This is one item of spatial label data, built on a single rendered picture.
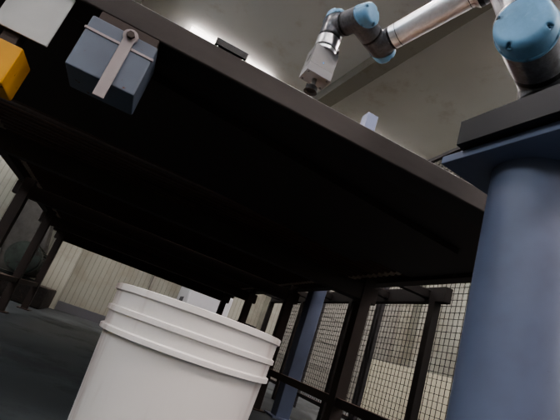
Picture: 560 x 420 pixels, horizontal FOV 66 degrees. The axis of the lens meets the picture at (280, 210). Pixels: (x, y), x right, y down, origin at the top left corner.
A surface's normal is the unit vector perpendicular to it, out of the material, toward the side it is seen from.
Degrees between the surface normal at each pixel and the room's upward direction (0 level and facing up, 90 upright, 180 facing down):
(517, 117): 90
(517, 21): 98
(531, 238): 90
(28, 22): 90
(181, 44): 90
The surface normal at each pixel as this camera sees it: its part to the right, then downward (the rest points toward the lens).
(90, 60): 0.36, -0.19
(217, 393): 0.57, -0.03
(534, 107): -0.82, -0.43
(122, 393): -0.24, -0.34
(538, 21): -0.65, -0.31
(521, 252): -0.46, -0.44
